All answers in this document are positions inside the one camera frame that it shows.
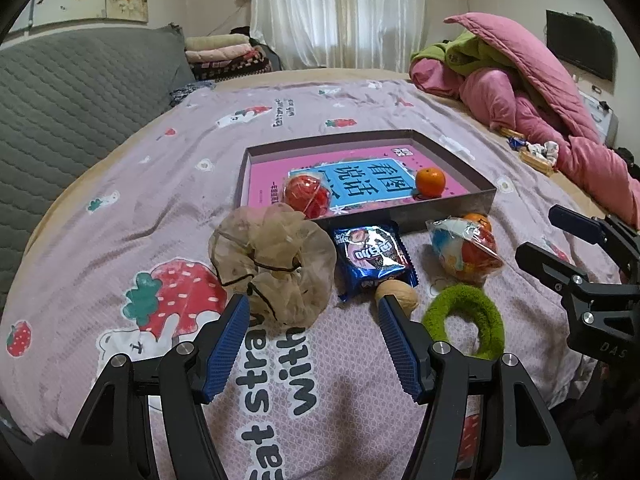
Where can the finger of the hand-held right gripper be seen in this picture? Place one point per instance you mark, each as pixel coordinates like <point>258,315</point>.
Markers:
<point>575,220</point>
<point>542,261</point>

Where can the white appliance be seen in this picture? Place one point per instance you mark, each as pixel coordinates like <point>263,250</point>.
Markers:
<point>597,115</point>

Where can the blue orange toy egg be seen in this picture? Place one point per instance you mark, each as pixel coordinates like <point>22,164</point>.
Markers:
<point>462,255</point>

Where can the small orange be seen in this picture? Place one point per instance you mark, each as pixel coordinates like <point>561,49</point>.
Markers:
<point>477,220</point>
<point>430,182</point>

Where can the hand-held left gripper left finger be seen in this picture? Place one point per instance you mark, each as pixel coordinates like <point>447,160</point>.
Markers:
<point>227,345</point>

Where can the white curtain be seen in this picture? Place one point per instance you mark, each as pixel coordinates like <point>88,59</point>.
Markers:
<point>340,10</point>

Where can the dark floral cloth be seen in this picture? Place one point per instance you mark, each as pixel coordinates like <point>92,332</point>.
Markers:
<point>187,92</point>

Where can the grey quilted headboard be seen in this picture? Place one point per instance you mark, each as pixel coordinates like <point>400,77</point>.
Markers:
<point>75,105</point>

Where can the beige mesh scrunchie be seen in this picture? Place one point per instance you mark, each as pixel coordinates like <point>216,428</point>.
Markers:
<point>272,240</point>

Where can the stack of folded blankets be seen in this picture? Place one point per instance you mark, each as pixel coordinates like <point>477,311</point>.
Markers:
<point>225,57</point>

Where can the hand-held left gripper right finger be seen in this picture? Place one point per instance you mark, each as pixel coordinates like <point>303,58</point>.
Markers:
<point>397,345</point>

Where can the green blanket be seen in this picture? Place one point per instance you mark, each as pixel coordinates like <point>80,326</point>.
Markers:
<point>462,55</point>

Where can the grey shallow cardboard box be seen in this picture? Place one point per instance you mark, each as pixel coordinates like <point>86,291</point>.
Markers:
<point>450,215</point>

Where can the strawberry printed bed sheet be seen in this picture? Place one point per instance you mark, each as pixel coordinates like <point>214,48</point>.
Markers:
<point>150,185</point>

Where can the green fuzzy scrunchie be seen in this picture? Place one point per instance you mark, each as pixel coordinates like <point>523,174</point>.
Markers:
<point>487,310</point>

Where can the walnut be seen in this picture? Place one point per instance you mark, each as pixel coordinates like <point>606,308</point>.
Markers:
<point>402,295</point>

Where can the red wrapped toy egg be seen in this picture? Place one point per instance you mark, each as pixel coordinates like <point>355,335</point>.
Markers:
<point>306,195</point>

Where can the small wicker basket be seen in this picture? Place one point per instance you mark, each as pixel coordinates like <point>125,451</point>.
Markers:
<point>540,160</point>

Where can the blue cookie packet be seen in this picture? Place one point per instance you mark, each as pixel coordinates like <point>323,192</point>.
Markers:
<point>372,260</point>

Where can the blue candy wrapper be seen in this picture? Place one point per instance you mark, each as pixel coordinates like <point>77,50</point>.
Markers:
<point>515,142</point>

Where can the pink picture book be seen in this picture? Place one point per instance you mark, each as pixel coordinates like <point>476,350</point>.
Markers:
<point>270,180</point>

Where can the pink quilt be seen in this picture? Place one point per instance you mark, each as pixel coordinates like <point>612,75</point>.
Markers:
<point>530,95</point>

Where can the black television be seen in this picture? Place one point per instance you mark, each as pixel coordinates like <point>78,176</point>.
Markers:
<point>580,42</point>

